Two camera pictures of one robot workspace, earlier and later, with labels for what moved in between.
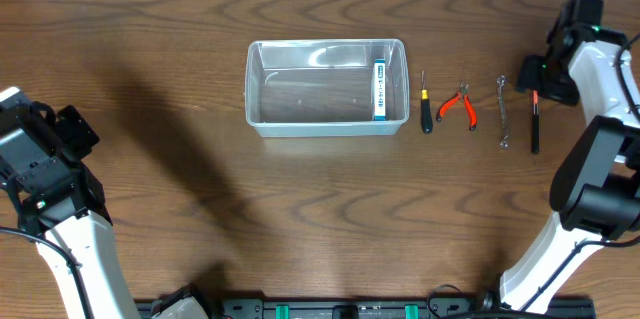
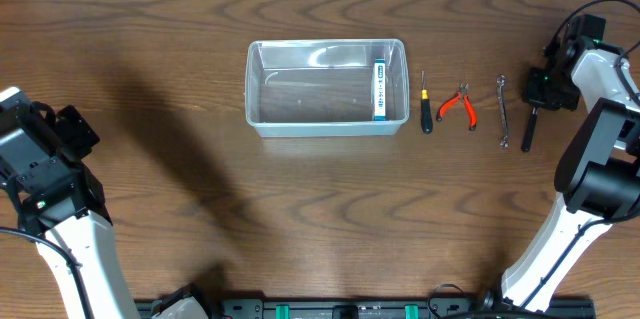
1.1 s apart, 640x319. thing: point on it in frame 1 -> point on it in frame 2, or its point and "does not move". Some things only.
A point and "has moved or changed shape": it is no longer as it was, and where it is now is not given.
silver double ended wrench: (504, 141) does not move
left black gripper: (71, 134) does not move
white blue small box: (379, 89) does not move
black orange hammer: (535, 125) has moved or changed shape
